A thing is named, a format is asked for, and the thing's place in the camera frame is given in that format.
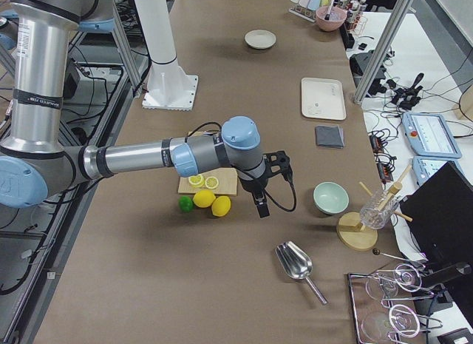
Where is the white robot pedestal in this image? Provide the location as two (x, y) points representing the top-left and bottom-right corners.
(134, 0), (198, 111)

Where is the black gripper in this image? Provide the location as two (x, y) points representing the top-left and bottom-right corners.
(239, 150), (293, 218)

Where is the outer yellow lemon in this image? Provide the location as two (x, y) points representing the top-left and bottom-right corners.
(211, 195), (231, 217)

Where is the cream rabbit tray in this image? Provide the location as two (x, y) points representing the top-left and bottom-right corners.
(301, 78), (347, 121)

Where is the metal scoop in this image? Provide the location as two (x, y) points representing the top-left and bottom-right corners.
(275, 241), (328, 306)

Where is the green lime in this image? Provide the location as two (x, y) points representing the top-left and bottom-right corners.
(178, 196), (194, 213)

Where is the pink bowl with ice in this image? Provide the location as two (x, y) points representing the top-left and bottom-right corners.
(316, 6), (347, 32)

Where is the lemon slice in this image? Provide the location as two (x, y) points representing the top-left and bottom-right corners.
(188, 174), (205, 188)
(204, 176), (220, 189)

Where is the black monitor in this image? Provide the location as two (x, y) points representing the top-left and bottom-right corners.
(401, 162), (472, 265)

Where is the metal muddler in bowl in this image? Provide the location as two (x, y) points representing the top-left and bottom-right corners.
(324, 0), (335, 21)

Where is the yellow lemon near board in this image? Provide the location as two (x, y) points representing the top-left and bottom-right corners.
(192, 189), (216, 208)

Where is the grey folded cloth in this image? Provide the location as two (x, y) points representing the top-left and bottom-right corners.
(315, 125), (344, 149)

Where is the aluminium frame post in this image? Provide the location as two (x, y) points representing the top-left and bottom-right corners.
(353, 0), (414, 105)

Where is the lemon slice left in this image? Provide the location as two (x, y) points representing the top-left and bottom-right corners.
(188, 174), (205, 188)

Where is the cream round plate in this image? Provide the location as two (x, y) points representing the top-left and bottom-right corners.
(244, 30), (276, 50)

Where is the clear glass on stand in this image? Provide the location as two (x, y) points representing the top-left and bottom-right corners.
(360, 189), (399, 229)

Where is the wooden cup tree stand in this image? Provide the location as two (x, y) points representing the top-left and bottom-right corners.
(336, 165), (412, 251)

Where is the black wire glass tray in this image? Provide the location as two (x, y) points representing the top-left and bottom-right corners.
(347, 263), (443, 343)

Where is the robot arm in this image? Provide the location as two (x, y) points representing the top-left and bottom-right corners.
(1, 0), (293, 217)

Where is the blue teach pendant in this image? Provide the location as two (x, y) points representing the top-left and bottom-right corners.
(412, 155), (463, 187)
(401, 112), (462, 159)

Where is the blue cup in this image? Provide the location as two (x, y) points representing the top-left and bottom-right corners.
(307, 0), (321, 11)

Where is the mint green bowl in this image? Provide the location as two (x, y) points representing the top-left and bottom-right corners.
(313, 182), (349, 215)

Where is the lemon slice right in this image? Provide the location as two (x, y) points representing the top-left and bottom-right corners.
(204, 176), (220, 189)

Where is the bamboo cutting board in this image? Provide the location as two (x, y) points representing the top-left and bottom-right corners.
(177, 168), (238, 196)

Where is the white wire cup rack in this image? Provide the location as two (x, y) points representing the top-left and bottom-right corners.
(289, 3), (316, 22)

